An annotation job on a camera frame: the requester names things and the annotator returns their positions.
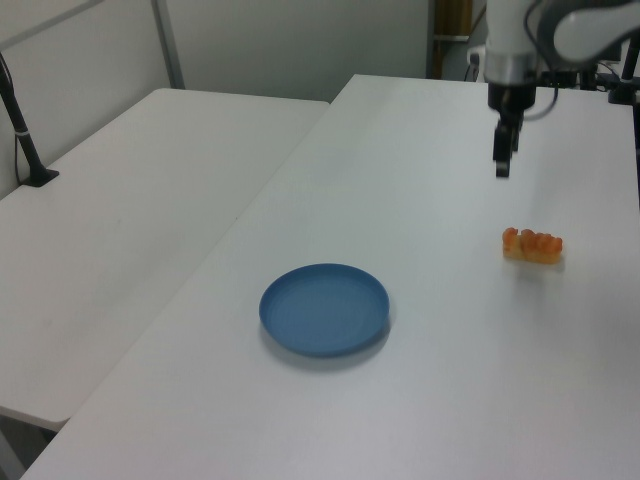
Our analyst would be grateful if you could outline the white side table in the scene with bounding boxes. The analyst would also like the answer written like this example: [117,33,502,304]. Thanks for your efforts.
[0,87,331,434]

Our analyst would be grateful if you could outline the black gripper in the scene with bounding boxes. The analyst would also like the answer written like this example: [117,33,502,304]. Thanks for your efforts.
[487,82,539,179]

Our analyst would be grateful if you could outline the black stand with white band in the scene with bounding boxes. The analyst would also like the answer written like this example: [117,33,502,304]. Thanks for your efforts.
[606,29,640,105]

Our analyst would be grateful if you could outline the black electronics boxes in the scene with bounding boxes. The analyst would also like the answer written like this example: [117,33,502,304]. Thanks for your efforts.
[539,69,577,88]

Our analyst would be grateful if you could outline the round blue plate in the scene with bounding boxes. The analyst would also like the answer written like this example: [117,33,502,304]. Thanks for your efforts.
[258,263,392,359]

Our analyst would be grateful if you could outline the wooden board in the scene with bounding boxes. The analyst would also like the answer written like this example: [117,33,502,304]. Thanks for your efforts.
[432,0,489,80]

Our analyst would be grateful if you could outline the orange braided bread roll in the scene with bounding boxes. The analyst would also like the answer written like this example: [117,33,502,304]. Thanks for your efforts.
[501,226,566,264]

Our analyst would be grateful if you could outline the grey partition frame post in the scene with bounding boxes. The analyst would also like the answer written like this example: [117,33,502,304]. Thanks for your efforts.
[151,0,185,92]

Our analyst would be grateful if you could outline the black camera pole with base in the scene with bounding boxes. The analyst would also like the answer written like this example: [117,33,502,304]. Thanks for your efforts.
[0,52,61,189]

